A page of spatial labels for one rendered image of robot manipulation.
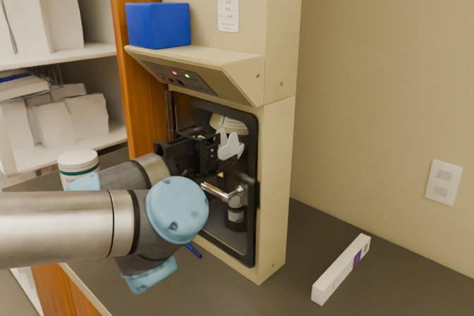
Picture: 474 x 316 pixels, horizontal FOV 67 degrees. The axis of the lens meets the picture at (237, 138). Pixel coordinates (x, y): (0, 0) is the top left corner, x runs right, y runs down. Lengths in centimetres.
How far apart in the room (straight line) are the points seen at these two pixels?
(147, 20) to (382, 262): 85
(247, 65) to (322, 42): 50
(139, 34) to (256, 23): 26
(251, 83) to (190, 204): 33
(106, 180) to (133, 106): 43
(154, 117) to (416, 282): 80
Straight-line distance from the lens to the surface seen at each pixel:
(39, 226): 40
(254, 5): 72
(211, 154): 68
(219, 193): 81
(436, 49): 102
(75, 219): 41
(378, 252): 114
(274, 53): 73
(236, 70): 65
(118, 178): 58
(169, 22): 81
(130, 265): 55
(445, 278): 113
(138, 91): 97
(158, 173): 60
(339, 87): 113
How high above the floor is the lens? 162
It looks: 22 degrees down
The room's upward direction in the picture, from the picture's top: straight up
